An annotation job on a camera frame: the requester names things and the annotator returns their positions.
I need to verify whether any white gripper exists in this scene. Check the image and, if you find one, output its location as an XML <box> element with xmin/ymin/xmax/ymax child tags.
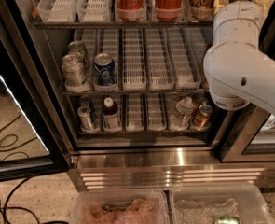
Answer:
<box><xmin>213</xmin><ymin>0</ymin><xmax>275</xmax><ymax>48</ymax></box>

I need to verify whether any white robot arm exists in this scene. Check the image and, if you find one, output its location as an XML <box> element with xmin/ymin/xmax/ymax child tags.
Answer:
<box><xmin>203</xmin><ymin>0</ymin><xmax>275</xmax><ymax>116</ymax></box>

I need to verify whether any gold can rear bottom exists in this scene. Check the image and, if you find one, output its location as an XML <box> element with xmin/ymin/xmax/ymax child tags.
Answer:
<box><xmin>193</xmin><ymin>93</ymin><xmax>208</xmax><ymax>108</ymax></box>

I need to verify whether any gold can front bottom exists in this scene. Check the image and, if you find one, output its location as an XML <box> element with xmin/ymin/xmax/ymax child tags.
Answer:
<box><xmin>191</xmin><ymin>104</ymin><xmax>213</xmax><ymax>129</ymax></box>

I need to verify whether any blue pepsi can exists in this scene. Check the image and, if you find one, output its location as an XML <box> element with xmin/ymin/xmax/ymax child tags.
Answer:
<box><xmin>93</xmin><ymin>52</ymin><xmax>116</xmax><ymax>86</ymax></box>

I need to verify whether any silver can rear middle shelf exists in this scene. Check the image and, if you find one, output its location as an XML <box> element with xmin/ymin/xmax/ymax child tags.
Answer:
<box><xmin>68</xmin><ymin>40</ymin><xmax>88</xmax><ymax>63</ymax></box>

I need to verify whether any silver can shelf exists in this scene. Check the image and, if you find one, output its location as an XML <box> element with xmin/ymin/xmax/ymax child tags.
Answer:
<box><xmin>62</xmin><ymin>54</ymin><xmax>87</xmax><ymax>87</ymax></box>
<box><xmin>68</xmin><ymin>40</ymin><xmax>88</xmax><ymax>63</ymax></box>

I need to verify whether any silver can front middle shelf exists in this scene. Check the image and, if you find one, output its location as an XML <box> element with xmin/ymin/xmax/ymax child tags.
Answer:
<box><xmin>62</xmin><ymin>54</ymin><xmax>87</xmax><ymax>87</ymax></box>

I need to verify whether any slim silver can rear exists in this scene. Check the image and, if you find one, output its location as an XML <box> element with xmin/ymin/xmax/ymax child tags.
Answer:
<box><xmin>78</xmin><ymin>95</ymin><xmax>92</xmax><ymax>107</ymax></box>

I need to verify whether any slim silver can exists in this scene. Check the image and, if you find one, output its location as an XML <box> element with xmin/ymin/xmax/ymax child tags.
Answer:
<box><xmin>78</xmin><ymin>95</ymin><xmax>92</xmax><ymax>107</ymax></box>
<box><xmin>77</xmin><ymin>105</ymin><xmax>95</xmax><ymax>131</ymax></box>

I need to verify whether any slim silver can front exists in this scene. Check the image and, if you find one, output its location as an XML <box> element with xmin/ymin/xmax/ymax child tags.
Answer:
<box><xmin>77</xmin><ymin>105</ymin><xmax>95</xmax><ymax>131</ymax></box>

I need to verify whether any steel fridge base grille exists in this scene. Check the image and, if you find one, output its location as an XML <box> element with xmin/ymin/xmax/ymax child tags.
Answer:
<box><xmin>68</xmin><ymin>147</ymin><xmax>275</xmax><ymax>191</ymax></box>

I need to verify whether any green can in bin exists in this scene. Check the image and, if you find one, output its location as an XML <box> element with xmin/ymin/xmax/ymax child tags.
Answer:
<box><xmin>214</xmin><ymin>217</ymin><xmax>241</xmax><ymax>224</ymax></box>

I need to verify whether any glass fridge door left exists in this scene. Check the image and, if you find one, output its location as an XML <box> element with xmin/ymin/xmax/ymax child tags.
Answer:
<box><xmin>0</xmin><ymin>0</ymin><xmax>72</xmax><ymax>182</ymax></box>

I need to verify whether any white tray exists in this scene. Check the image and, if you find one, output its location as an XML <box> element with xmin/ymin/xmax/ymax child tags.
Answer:
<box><xmin>126</xmin><ymin>94</ymin><xmax>144</xmax><ymax>132</ymax></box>
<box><xmin>122</xmin><ymin>29</ymin><xmax>146</xmax><ymax>91</ymax></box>
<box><xmin>37</xmin><ymin>0</ymin><xmax>77</xmax><ymax>23</ymax></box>
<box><xmin>144</xmin><ymin>28</ymin><xmax>174</xmax><ymax>91</ymax></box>
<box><xmin>167</xmin><ymin>28</ymin><xmax>201</xmax><ymax>90</ymax></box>
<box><xmin>146</xmin><ymin>93</ymin><xmax>167</xmax><ymax>131</ymax></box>
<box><xmin>76</xmin><ymin>0</ymin><xmax>112</xmax><ymax>22</ymax></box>

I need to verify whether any dark juice bottle white cap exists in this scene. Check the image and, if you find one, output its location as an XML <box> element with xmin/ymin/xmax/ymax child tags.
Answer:
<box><xmin>103</xmin><ymin>97</ymin><xmax>121</xmax><ymax>131</ymax></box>

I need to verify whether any white tray top far left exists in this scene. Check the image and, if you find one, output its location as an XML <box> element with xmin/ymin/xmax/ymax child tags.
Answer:
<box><xmin>37</xmin><ymin>0</ymin><xmax>77</xmax><ymax>23</ymax></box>

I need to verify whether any clear bin right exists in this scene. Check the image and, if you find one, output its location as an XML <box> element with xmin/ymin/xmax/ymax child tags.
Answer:
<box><xmin>169</xmin><ymin>183</ymin><xmax>275</xmax><ymax>224</ymax></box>

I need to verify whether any clear bin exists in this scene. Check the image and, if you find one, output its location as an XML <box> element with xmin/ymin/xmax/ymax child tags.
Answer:
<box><xmin>69</xmin><ymin>189</ymin><xmax>170</xmax><ymax>224</ymax></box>
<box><xmin>169</xmin><ymin>183</ymin><xmax>275</xmax><ymax>224</ymax></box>

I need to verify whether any clear bin left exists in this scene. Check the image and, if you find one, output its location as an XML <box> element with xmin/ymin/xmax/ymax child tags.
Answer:
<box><xmin>69</xmin><ymin>189</ymin><xmax>170</xmax><ymax>224</ymax></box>

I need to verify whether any right fridge door frame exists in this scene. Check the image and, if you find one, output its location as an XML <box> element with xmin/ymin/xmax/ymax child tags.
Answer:
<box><xmin>211</xmin><ymin>105</ymin><xmax>275</xmax><ymax>163</ymax></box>

